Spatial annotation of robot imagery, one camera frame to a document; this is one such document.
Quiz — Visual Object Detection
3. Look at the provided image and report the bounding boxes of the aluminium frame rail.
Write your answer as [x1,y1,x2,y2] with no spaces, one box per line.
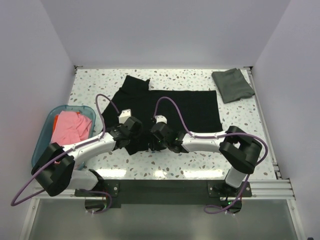
[34,179,296,200]

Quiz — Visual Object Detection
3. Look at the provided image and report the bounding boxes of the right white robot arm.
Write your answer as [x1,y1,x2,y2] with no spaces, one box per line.
[150,122,263,197]

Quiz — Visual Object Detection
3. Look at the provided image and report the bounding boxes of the folded grey t shirt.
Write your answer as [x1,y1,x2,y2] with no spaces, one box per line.
[211,68,255,104]

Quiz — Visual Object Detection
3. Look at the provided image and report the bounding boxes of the orange garment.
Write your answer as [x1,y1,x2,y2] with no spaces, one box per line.
[52,114,59,132]

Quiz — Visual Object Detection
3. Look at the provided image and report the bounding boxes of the black t shirt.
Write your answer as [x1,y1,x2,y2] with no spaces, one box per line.
[102,75,223,156]

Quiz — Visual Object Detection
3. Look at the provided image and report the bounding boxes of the purple cable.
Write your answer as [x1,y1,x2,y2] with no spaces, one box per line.
[152,96,270,215]
[10,93,121,213]

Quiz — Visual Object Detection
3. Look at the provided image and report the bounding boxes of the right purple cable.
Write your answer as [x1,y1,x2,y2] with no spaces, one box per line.
[152,96,270,215]

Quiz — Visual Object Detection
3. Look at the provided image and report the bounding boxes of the pink t shirt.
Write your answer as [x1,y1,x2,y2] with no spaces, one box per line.
[50,111,92,146]

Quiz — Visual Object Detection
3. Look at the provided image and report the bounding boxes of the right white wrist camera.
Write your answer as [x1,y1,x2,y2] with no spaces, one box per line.
[154,115,168,124]

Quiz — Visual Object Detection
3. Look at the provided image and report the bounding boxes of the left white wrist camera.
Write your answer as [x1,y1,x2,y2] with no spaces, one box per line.
[118,109,132,124]

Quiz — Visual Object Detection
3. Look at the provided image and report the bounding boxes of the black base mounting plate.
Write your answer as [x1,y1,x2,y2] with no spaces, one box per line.
[74,179,253,210]

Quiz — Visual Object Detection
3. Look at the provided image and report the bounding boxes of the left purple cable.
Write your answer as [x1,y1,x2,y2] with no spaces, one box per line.
[10,93,121,213]

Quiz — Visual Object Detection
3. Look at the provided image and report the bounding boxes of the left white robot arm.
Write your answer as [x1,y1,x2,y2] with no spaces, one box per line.
[31,116,143,197]

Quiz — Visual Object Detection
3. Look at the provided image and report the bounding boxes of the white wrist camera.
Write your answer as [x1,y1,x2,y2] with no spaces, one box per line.
[154,115,168,124]
[118,109,132,124]

